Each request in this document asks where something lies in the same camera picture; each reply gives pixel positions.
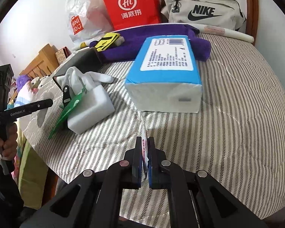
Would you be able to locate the red paper bag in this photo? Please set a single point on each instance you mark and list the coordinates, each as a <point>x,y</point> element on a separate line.
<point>131,13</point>

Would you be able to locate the white Miniso plastic bag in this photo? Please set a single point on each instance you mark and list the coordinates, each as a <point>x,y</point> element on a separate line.
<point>86,20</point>

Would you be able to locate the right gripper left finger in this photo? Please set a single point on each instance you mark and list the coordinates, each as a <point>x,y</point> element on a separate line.
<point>92,199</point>

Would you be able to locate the white foam block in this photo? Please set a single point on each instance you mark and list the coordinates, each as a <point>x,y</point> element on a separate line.
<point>94,106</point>

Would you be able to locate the purple towel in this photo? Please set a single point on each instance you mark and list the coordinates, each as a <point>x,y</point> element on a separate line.
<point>166,36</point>

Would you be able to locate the wooden furniture piece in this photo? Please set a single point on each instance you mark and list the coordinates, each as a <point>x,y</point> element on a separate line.
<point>45,63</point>

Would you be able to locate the rolled white paper tube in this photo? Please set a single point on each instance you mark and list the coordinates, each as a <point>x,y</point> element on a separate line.
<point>214,30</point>

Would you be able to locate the yellow adidas pouch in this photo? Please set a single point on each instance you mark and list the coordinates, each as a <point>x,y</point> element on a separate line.
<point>110,39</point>

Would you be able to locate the dark green book box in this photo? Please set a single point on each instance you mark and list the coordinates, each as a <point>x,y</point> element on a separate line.
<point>85,60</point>

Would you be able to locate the beige Nike bag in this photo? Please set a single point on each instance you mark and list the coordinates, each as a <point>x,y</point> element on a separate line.
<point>220,13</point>

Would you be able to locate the white cloth glove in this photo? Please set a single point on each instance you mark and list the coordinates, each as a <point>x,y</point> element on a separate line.
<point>76,80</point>

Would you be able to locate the person's left hand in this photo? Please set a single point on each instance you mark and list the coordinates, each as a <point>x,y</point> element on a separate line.
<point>9,147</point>

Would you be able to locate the black clip tool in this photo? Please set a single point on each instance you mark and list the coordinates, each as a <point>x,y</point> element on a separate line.
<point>66,96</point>

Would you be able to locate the green wipes packet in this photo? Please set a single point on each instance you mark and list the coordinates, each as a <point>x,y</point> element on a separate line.
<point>67,111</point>

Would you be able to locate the blue tissue package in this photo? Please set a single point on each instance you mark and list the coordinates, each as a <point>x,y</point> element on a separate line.
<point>159,82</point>

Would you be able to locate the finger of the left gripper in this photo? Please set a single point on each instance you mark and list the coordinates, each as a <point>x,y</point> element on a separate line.
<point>23,110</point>

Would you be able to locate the fruit print tissue packet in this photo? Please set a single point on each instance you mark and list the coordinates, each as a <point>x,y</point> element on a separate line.
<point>144,138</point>

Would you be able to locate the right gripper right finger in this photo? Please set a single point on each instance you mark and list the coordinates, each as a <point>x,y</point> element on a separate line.
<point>196,199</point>

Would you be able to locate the striped bed quilt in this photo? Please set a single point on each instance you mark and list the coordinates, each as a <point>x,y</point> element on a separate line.
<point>238,135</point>

